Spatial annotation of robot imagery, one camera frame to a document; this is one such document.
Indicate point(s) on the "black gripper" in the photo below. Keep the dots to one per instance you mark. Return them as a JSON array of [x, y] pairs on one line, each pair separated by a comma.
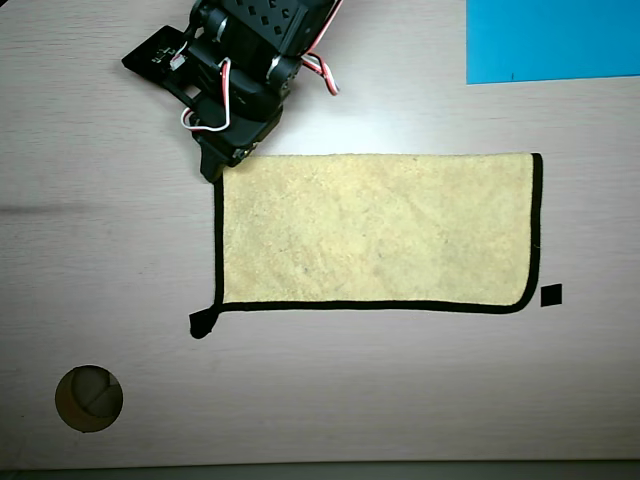
[[231, 145]]

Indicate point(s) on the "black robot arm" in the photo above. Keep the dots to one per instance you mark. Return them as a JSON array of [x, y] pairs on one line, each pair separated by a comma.
[[270, 20]]

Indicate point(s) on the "blue paper sheet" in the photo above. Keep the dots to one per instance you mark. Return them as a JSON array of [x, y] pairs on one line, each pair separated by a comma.
[[550, 40]]

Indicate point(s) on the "yellow towel with black trim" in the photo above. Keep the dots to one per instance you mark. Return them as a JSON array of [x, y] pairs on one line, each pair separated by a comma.
[[375, 230]]

